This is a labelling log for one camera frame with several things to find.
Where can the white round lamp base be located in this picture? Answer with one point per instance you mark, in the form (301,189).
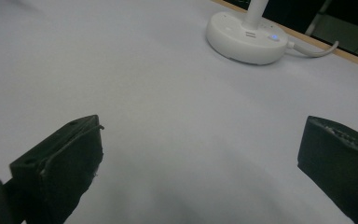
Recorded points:
(245,37)

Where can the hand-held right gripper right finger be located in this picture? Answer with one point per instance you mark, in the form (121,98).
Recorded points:
(341,158)

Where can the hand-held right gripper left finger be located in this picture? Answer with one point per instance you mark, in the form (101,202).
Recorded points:
(65,168)

